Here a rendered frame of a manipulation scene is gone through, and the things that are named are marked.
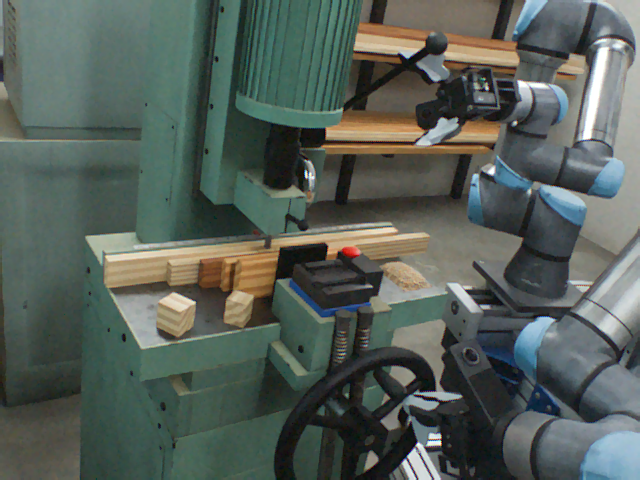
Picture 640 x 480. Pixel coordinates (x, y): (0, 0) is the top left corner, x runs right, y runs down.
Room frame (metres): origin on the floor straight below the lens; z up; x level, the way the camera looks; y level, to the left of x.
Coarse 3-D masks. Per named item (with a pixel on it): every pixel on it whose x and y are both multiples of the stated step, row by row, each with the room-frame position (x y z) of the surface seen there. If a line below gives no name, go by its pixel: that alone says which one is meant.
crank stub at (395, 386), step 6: (378, 372) 0.75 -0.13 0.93; (384, 372) 0.74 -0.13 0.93; (378, 378) 0.74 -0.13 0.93; (384, 378) 0.73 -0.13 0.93; (390, 378) 0.73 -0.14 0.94; (384, 384) 0.72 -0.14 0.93; (390, 384) 0.72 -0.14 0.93; (396, 384) 0.72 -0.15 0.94; (384, 390) 0.72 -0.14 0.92; (390, 390) 0.71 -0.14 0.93; (396, 390) 0.71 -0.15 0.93; (402, 390) 0.71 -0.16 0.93; (390, 396) 0.71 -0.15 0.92; (396, 396) 0.71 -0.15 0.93; (402, 396) 0.71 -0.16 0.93
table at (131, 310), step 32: (128, 288) 0.90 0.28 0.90; (160, 288) 0.92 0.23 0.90; (192, 288) 0.94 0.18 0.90; (384, 288) 1.06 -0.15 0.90; (128, 320) 0.81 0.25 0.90; (256, 320) 0.87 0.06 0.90; (416, 320) 1.05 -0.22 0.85; (128, 352) 0.79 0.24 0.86; (160, 352) 0.76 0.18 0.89; (192, 352) 0.79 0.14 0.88; (224, 352) 0.82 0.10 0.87; (256, 352) 0.86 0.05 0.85; (288, 352) 0.85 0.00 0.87
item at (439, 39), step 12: (432, 36) 0.99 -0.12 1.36; (444, 36) 0.99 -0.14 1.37; (432, 48) 0.98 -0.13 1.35; (444, 48) 0.98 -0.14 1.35; (408, 60) 1.03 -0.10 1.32; (396, 72) 1.05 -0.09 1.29; (372, 84) 1.09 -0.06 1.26; (384, 84) 1.08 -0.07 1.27; (360, 96) 1.11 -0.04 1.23; (348, 108) 1.14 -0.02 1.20; (300, 132) 1.21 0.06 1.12; (312, 132) 1.21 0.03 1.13; (324, 132) 1.23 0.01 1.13; (312, 144) 1.22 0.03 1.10
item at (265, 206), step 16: (240, 176) 1.08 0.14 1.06; (256, 176) 1.07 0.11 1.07; (240, 192) 1.07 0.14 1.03; (256, 192) 1.03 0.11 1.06; (272, 192) 1.01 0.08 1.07; (288, 192) 1.02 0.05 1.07; (240, 208) 1.07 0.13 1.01; (256, 208) 1.02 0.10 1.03; (272, 208) 0.98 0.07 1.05; (288, 208) 1.00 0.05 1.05; (304, 208) 1.02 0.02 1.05; (256, 224) 1.01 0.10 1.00; (272, 224) 0.99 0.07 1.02; (288, 224) 1.00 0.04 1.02
